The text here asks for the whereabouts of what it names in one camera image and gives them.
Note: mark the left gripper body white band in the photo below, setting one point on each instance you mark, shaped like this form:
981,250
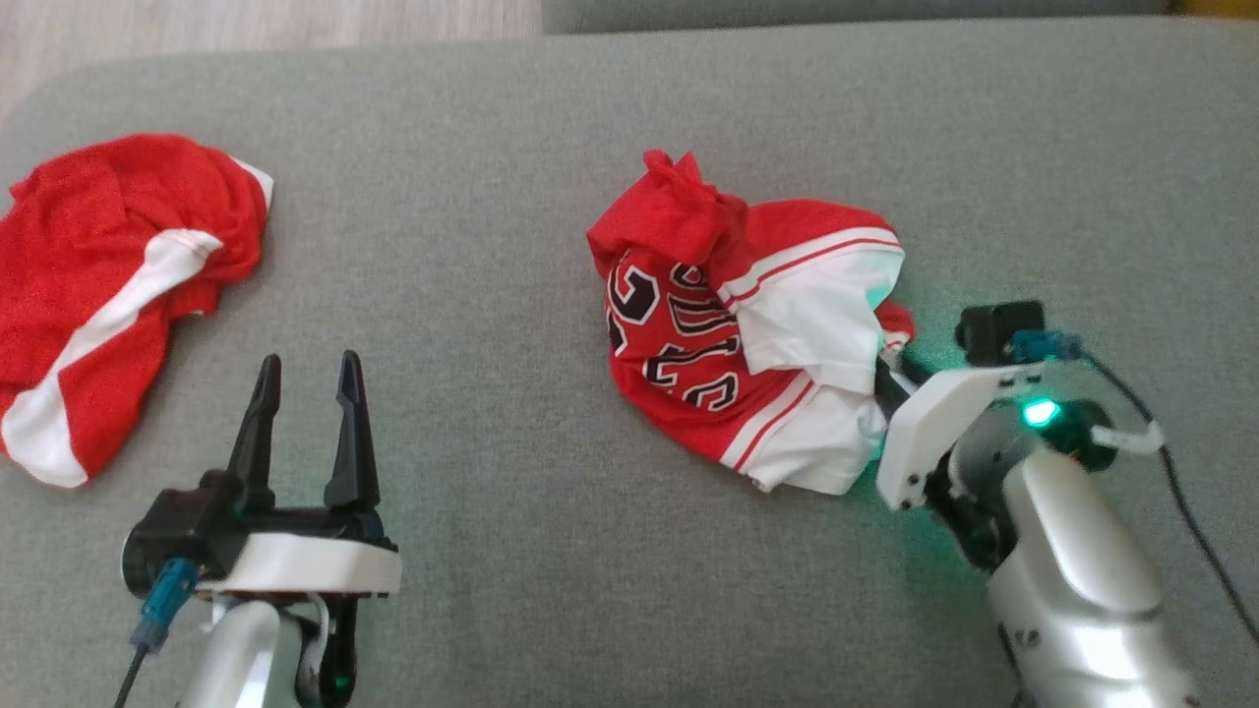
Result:
295,565

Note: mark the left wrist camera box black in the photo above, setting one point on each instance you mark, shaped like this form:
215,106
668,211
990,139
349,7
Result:
167,536

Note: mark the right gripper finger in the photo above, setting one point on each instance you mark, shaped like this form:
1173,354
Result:
910,368
893,395

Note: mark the grey sofa back cushion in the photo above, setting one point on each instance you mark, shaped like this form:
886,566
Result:
836,12

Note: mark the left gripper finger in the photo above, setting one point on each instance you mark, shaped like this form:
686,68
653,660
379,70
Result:
258,433
352,442

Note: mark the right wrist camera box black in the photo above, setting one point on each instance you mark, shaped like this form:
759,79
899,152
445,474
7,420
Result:
998,329

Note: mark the red jersey with black lettering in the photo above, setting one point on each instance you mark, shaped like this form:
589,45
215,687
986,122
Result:
708,324

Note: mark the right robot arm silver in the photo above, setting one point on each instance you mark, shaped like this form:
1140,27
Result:
1072,551

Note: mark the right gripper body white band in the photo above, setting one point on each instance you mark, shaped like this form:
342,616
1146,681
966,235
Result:
944,433

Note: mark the red shorts with white stripe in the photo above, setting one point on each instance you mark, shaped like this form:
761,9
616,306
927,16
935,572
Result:
89,295

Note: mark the grey sofa seat cushion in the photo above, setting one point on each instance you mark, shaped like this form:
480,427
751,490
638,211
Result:
492,295

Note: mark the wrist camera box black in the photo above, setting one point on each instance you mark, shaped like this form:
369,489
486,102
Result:
167,536
998,329

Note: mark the yellow cushion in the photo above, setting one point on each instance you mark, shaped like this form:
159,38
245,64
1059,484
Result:
1215,6

